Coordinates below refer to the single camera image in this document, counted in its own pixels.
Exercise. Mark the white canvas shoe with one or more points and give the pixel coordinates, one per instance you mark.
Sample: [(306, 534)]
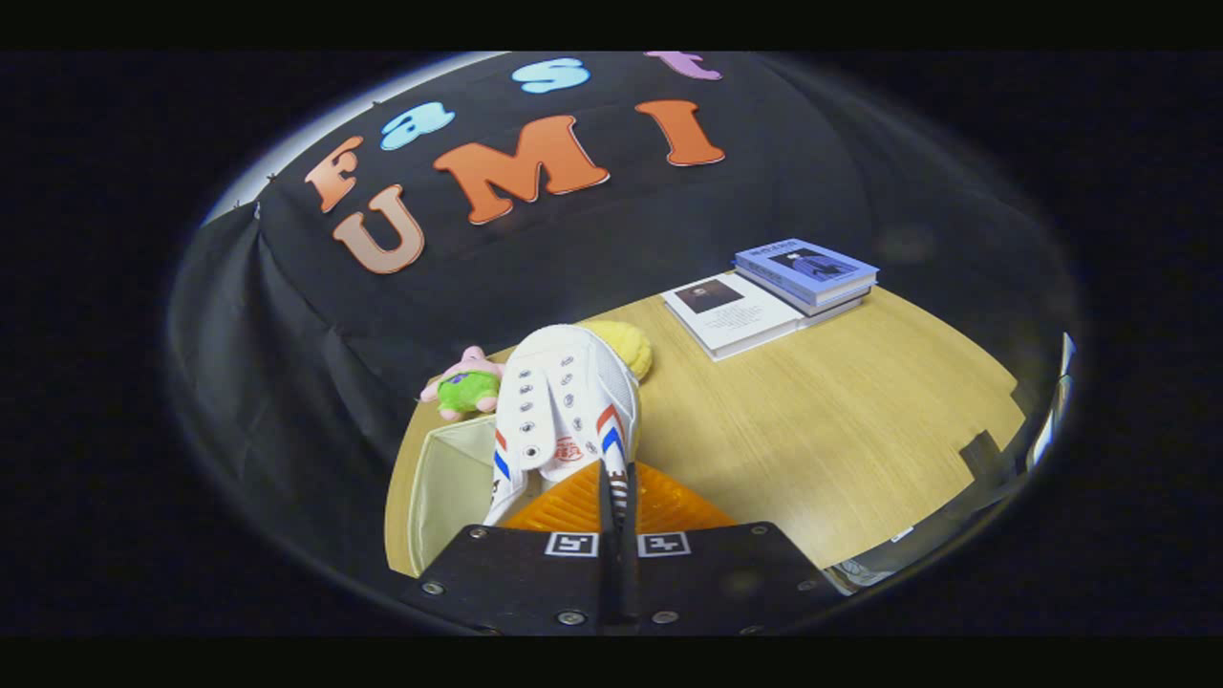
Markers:
[(564, 392)]

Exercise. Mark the yellow plush ball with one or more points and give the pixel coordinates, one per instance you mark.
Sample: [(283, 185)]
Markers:
[(631, 349)]

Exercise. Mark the thin dark-edged book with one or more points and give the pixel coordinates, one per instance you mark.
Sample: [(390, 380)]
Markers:
[(836, 311)]

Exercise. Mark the pink and green plush toy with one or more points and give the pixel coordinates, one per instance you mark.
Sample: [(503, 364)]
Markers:
[(468, 390)]

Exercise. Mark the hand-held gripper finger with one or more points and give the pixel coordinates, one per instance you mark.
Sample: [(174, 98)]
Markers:
[(631, 573), (609, 573)]

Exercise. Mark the black tape patch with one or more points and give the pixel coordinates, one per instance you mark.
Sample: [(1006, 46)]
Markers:
[(984, 457)]

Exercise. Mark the blue cover book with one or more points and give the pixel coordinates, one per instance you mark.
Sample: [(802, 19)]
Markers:
[(807, 266)]

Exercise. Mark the white cover book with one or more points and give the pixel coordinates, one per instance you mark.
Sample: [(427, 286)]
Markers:
[(736, 320)]

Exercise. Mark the beige fabric storage box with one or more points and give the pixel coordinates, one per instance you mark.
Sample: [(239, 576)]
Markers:
[(449, 487)]

